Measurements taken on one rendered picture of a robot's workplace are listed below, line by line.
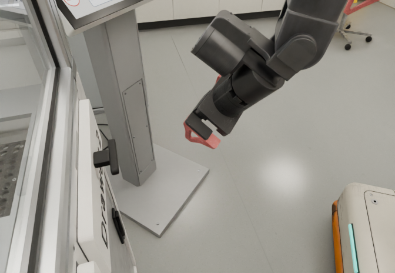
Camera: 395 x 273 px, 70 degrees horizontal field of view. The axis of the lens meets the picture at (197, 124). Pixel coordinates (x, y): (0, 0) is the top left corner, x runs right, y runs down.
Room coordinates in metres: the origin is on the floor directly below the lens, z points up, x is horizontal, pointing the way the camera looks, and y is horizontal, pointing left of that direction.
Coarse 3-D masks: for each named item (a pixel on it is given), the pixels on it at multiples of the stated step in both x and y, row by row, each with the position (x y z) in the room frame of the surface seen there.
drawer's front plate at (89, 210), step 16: (80, 112) 0.39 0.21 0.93; (80, 128) 0.35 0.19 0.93; (96, 128) 0.42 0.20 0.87; (80, 144) 0.31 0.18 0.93; (96, 144) 0.37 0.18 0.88; (80, 160) 0.28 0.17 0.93; (80, 176) 0.25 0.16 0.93; (96, 176) 0.28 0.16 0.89; (80, 192) 0.22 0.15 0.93; (96, 192) 0.25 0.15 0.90; (80, 208) 0.20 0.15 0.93; (96, 208) 0.22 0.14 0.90; (80, 224) 0.18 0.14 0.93; (96, 224) 0.19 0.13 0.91; (80, 240) 0.16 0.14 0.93; (96, 240) 0.17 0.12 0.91; (96, 256) 0.16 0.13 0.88
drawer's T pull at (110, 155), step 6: (108, 144) 0.33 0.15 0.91; (114, 144) 0.33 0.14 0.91; (102, 150) 0.32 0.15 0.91; (108, 150) 0.32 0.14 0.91; (114, 150) 0.32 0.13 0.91; (96, 156) 0.30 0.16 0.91; (102, 156) 0.30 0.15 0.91; (108, 156) 0.30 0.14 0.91; (114, 156) 0.30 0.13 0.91; (96, 162) 0.29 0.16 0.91; (102, 162) 0.29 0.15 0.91; (108, 162) 0.29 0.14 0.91; (114, 162) 0.29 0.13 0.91; (114, 168) 0.28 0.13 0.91; (114, 174) 0.27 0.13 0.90
